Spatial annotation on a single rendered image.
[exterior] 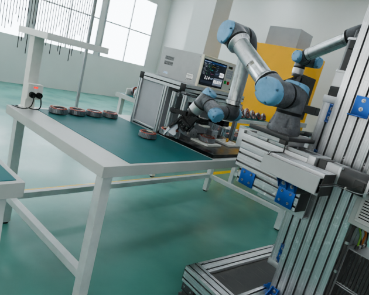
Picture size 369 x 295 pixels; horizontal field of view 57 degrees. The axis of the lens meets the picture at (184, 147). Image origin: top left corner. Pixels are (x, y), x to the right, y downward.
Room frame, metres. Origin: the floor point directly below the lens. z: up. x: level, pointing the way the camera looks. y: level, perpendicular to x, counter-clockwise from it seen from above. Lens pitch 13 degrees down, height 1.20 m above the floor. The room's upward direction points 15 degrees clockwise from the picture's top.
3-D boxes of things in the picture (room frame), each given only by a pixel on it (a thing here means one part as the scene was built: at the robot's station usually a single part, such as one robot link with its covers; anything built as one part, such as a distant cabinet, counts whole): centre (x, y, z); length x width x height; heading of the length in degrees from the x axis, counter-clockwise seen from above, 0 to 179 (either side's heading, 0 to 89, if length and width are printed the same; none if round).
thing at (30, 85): (1.99, 0.82, 0.98); 0.37 x 0.35 x 0.46; 140
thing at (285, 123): (1.60, -0.42, 1.09); 0.15 x 0.15 x 0.10
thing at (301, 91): (1.59, -0.42, 1.20); 0.13 x 0.12 x 0.14; 129
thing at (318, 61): (2.32, -0.66, 1.45); 0.11 x 0.11 x 0.08; 35
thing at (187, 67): (2.54, 0.03, 1.22); 0.44 x 0.39 x 0.20; 140
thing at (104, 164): (2.48, -0.02, 0.72); 2.20 x 1.01 x 0.05; 140
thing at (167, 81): (2.53, 0.04, 1.09); 0.68 x 0.44 x 0.05; 140
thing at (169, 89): (2.48, -0.01, 0.92); 0.66 x 0.01 x 0.30; 140
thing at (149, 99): (2.33, 0.31, 0.91); 0.28 x 0.03 x 0.32; 50
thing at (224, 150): (2.33, -0.19, 0.76); 0.64 x 0.47 x 0.02; 140
